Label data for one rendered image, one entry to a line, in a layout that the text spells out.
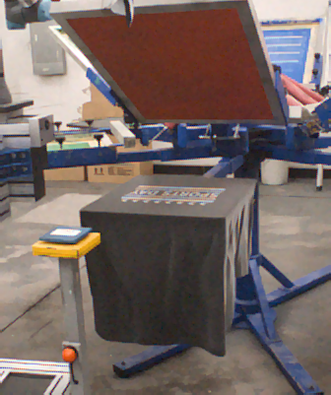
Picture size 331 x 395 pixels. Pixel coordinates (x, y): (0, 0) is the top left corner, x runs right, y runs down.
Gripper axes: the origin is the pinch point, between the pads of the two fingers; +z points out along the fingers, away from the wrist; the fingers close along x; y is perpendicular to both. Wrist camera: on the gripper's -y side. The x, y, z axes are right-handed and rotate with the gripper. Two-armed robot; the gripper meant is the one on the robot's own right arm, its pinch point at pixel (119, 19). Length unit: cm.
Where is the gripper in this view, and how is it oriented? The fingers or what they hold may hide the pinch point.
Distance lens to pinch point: 156.5
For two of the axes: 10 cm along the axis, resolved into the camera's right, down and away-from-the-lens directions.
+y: -9.5, -0.3, 3.2
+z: -0.5, 10.0, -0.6
